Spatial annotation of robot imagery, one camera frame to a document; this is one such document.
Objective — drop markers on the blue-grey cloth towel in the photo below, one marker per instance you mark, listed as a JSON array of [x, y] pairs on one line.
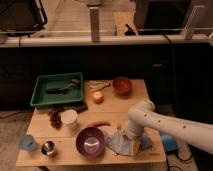
[[122, 145]]

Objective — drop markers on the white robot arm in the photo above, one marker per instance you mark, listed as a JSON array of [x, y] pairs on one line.
[[143, 114]]

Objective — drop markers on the white paper cup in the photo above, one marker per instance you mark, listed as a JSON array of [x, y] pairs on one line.
[[69, 118]]

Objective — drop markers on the small steel cup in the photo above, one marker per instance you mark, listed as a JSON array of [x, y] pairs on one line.
[[48, 149]]

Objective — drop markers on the blue plastic cup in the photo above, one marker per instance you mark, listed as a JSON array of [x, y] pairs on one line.
[[27, 143]]

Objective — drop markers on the brown wooden bowl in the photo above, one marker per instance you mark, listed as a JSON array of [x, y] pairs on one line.
[[122, 85]]

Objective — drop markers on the black rectangular object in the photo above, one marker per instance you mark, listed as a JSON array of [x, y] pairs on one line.
[[78, 107]]

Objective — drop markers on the red chili pepper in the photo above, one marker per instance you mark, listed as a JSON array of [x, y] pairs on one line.
[[98, 124]]

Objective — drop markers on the silver fork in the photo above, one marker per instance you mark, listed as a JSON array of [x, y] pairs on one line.
[[119, 127]]

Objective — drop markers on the bunch of dark grapes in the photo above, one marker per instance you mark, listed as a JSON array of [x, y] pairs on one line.
[[55, 118]]

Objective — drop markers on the purple bowl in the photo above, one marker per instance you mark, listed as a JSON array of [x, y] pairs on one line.
[[90, 142]]

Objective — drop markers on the green plastic tray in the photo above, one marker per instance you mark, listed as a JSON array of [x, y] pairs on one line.
[[41, 99]]

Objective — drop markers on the blue sponge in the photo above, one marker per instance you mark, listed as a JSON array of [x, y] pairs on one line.
[[146, 141]]

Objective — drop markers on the black monitor right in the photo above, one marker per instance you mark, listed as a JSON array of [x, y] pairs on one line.
[[156, 17]]

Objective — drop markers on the black monitor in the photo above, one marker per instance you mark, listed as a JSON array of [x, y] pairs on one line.
[[156, 17], [22, 17]]

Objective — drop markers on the blue box on floor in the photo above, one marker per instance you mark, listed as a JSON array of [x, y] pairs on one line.
[[169, 143]]

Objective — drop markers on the black monitor left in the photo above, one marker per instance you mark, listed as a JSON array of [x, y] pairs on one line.
[[22, 17]]

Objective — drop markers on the grey vertical post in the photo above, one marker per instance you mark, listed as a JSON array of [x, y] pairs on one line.
[[94, 24]]

